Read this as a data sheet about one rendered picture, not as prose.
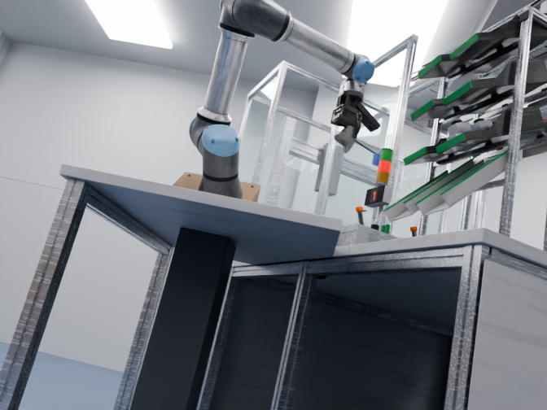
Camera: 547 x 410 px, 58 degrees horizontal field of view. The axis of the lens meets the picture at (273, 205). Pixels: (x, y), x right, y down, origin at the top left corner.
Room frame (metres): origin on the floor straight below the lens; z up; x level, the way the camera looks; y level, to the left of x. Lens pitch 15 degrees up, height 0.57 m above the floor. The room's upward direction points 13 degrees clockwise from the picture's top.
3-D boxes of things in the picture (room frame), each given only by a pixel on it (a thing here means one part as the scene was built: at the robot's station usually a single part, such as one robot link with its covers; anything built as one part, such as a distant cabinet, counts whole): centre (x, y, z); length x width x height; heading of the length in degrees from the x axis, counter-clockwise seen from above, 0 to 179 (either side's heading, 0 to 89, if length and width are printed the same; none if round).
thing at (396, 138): (1.94, -0.45, 1.46); 0.03 x 0.03 x 1.00; 22
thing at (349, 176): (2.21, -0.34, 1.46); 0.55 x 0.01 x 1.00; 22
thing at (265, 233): (1.59, 0.13, 0.84); 0.90 x 0.70 x 0.03; 173
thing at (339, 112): (1.58, -0.18, 1.37); 0.09 x 0.08 x 0.12; 111
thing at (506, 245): (1.88, -0.79, 0.85); 1.50 x 1.41 x 0.03; 22
